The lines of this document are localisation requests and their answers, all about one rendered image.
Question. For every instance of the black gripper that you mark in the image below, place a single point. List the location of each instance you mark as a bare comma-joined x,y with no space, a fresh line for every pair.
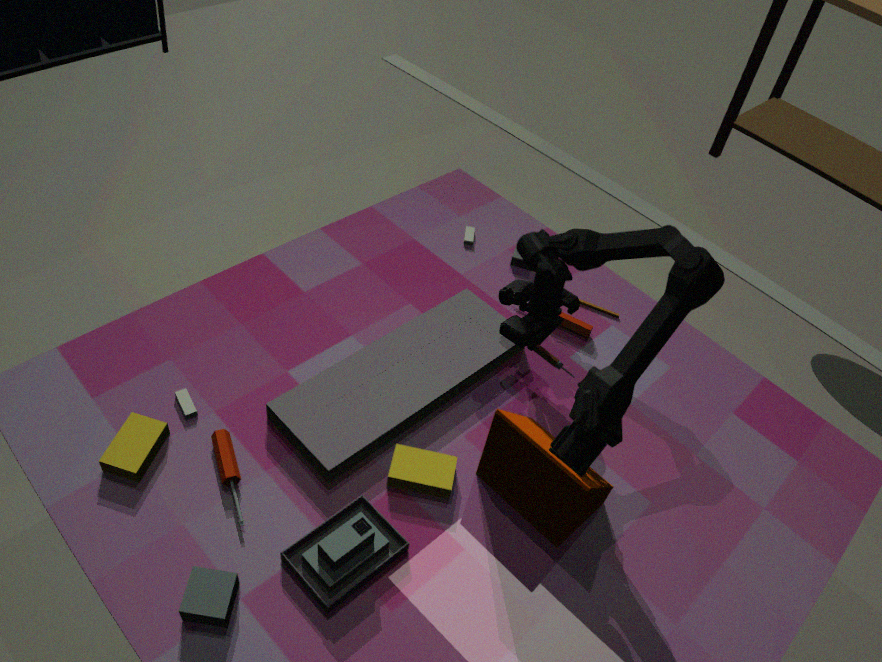
542,319

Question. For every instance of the grey rectangular panel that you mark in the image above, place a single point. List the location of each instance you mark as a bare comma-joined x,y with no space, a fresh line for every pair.
342,415

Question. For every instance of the orange-brown hexagonal tool handle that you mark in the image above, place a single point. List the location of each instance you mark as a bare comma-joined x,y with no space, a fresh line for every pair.
550,358

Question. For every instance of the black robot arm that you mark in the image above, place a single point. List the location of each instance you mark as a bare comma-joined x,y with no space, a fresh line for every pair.
604,395

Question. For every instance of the orange-handled awl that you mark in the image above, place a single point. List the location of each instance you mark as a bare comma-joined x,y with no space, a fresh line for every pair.
575,326
227,464

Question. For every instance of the yellow rectangular block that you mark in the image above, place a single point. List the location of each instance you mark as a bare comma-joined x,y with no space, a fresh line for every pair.
135,446
423,471

